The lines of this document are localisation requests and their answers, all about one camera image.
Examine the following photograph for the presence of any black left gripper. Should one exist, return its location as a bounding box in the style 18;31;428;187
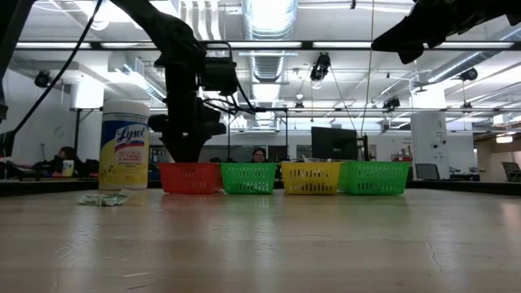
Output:
148;97;227;164

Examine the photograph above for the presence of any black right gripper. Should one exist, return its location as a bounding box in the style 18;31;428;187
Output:
370;0;508;67

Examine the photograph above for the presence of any red plastic basket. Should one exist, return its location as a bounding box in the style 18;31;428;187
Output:
157;162;224;195

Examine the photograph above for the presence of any Lysol wipes canister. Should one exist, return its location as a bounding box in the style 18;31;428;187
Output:
99;99;151;191

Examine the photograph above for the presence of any green plastic basket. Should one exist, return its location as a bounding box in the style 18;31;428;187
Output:
220;162;278;196
338;160;412;196

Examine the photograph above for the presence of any person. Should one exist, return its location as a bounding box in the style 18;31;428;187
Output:
251;146;269;164
50;145;101;179

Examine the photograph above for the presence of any black tubular stand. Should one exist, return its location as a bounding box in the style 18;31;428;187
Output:
225;107;290;164

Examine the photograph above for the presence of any black computer monitor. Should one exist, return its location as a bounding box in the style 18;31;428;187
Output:
310;125;360;162

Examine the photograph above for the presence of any yellow plastic basket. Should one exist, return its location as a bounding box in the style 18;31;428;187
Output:
280;161;342;196

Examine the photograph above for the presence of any grey office chair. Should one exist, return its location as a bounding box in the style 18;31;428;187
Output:
501;161;521;183

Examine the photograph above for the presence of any black bench device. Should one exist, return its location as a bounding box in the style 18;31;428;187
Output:
0;161;33;182

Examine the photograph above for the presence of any silver ventilation duct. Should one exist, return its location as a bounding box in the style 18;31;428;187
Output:
240;0;299;131
425;24;521;85

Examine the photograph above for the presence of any black hanging camera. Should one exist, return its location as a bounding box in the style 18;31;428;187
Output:
309;51;332;83
381;95;403;112

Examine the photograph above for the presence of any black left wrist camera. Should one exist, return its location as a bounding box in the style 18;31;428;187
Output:
201;55;240;98

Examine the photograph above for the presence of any black distant frame post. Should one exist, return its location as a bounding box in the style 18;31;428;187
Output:
72;107;81;164

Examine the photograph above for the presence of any black aluminium rig frame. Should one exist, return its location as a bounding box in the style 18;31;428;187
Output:
0;177;521;197

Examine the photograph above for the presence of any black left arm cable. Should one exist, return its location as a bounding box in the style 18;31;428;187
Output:
10;0;258;138

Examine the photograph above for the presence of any black wall panel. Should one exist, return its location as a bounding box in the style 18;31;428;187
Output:
0;130;15;159

